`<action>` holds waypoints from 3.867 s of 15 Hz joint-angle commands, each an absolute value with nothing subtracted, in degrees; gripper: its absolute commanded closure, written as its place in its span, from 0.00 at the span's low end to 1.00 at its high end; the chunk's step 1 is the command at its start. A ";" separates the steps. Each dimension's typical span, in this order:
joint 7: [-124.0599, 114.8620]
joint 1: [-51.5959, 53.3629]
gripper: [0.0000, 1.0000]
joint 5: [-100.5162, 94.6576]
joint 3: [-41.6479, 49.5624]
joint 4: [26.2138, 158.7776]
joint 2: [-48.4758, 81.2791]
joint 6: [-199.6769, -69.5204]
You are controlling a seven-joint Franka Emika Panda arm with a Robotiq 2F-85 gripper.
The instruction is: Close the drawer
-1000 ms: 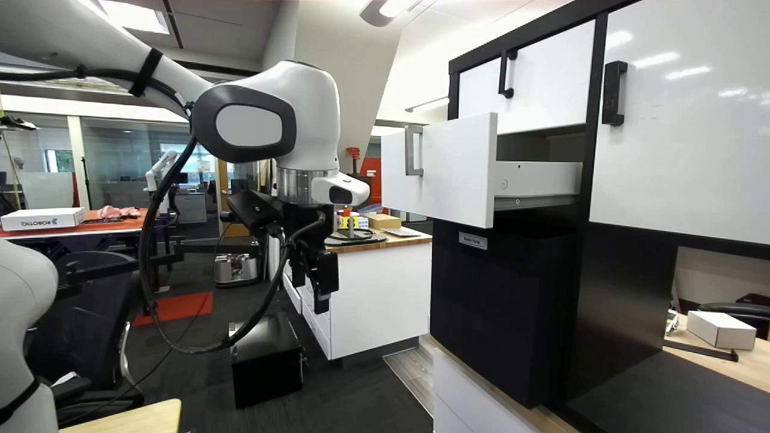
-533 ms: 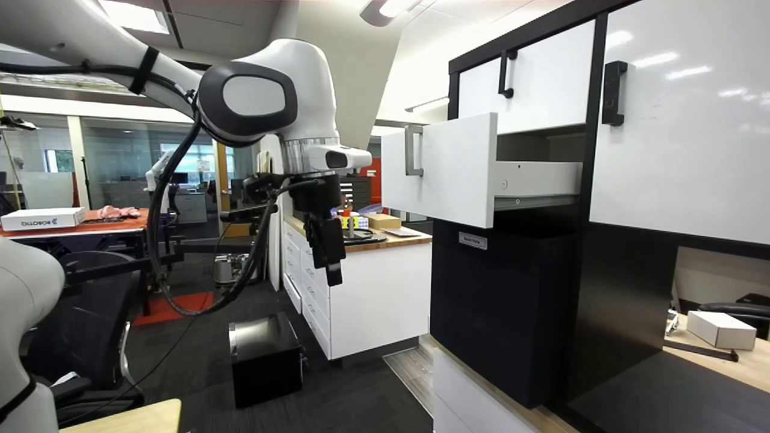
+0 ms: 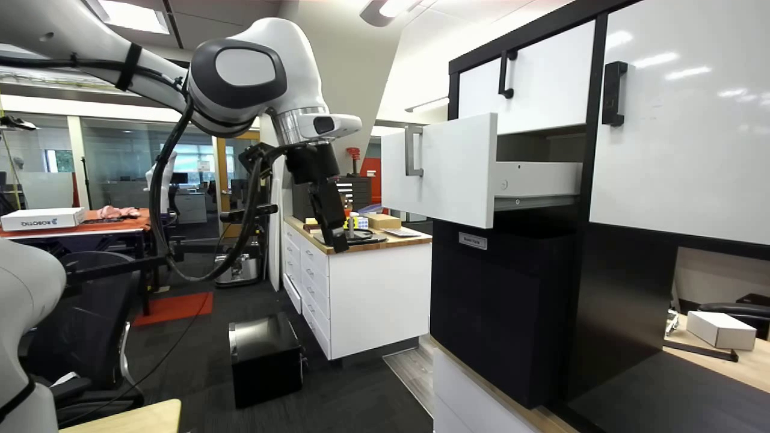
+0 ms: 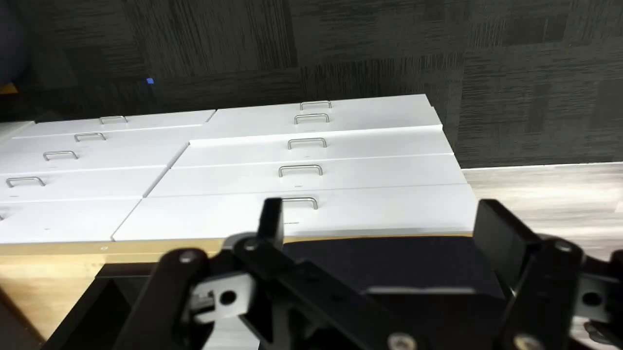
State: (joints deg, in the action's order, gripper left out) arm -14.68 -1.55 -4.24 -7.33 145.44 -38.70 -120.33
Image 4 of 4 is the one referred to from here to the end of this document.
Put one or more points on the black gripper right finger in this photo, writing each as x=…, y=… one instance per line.
x=538, y=279

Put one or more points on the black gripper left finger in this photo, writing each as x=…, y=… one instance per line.
x=299, y=285

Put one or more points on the white base cabinet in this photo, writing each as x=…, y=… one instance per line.
x=390, y=163

